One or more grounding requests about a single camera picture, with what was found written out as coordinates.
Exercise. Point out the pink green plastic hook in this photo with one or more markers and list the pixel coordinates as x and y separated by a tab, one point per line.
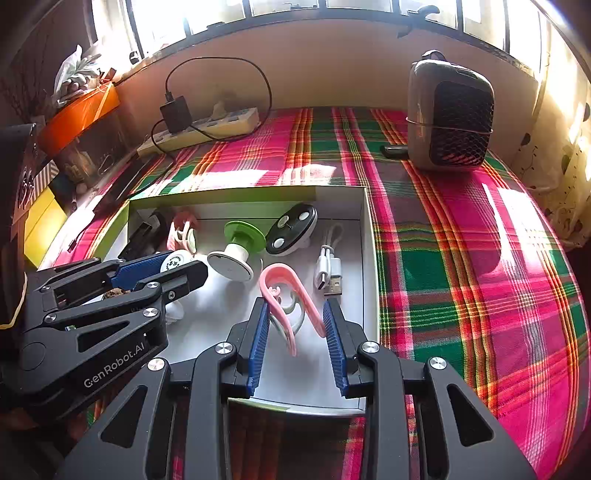
279	272

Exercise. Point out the black rectangular device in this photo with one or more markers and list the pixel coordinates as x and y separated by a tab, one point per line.
143	237

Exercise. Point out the yellow box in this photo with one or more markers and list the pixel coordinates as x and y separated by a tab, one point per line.
41	221

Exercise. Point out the small black stick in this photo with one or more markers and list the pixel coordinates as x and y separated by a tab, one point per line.
395	151

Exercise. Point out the black flat phone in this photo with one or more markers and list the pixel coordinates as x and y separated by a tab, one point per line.
120	184

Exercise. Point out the black charger adapter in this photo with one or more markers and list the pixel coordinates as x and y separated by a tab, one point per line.
175	113

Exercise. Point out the orange box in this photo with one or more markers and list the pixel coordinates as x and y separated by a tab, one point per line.
78	117

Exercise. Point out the clear plastic bag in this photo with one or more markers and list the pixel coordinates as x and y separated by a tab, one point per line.
74	71

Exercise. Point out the black oval device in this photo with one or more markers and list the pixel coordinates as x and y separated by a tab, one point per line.
291	228

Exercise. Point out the white round cap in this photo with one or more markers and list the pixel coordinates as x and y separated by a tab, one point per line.
175	263

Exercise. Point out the white power strip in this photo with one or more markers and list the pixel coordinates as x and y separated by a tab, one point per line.
217	127

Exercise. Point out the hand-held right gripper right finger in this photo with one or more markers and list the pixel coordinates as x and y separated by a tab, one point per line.
334	350

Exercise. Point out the beige space heater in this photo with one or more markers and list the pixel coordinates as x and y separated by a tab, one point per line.
443	115

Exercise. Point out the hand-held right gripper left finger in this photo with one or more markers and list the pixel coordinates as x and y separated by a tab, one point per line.
258	350

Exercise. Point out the brown walnut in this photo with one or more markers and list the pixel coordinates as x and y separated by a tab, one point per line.
115	291

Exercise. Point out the patterned cream curtain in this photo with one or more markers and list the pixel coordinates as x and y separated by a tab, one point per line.
558	138

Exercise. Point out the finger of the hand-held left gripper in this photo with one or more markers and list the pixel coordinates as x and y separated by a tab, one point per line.
138	272
184	274

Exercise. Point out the striped box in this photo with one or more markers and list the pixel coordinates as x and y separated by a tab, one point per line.
46	174

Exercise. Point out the dried branches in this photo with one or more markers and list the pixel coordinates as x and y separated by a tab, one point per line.
23	92

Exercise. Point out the pink plastic clip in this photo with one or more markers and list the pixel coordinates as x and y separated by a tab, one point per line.
182	230

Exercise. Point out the green white cardboard box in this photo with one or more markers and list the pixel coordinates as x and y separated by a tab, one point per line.
300	369

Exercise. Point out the window frame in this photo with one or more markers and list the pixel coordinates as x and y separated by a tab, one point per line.
323	11

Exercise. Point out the green white suction holder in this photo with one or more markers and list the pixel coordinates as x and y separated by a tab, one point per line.
238	251

